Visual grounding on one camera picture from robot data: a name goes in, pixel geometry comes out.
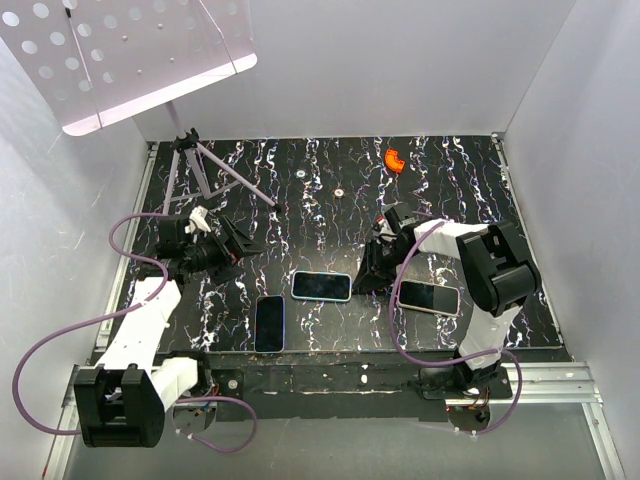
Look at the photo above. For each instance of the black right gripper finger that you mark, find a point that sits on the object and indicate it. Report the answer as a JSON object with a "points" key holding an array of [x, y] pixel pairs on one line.
{"points": [[383, 281], [370, 276]]}

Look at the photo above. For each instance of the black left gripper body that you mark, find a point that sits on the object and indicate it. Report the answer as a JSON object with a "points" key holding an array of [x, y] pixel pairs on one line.
{"points": [[208, 252]]}

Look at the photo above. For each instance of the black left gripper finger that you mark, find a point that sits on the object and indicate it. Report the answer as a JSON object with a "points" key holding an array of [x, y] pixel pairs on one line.
{"points": [[239, 244], [222, 274]]}

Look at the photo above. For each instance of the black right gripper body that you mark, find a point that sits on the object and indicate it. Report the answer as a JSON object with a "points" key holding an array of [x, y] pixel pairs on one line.
{"points": [[391, 253]]}

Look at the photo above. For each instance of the lilac phone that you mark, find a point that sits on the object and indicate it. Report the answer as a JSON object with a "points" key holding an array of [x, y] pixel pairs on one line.
{"points": [[321, 286]]}

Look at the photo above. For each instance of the pink phone case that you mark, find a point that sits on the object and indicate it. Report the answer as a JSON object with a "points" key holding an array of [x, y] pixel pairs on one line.
{"points": [[401, 295]]}

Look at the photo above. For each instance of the purple edged black phone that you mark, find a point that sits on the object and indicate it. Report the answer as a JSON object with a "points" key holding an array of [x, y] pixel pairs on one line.
{"points": [[269, 324]]}

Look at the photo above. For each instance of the blue phone case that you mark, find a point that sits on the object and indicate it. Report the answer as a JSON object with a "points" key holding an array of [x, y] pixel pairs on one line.
{"points": [[295, 296]]}

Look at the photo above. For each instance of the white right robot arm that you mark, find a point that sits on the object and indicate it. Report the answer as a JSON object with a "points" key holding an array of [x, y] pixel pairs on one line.
{"points": [[499, 272]]}

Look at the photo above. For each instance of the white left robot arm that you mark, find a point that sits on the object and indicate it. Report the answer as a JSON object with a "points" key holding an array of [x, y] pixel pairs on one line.
{"points": [[123, 399]]}

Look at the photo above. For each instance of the orange curved plastic part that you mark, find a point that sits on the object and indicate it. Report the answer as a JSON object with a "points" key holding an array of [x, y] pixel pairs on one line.
{"points": [[393, 162]]}

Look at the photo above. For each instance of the perforated music stand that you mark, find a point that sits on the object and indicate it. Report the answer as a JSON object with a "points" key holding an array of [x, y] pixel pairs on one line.
{"points": [[97, 63]]}

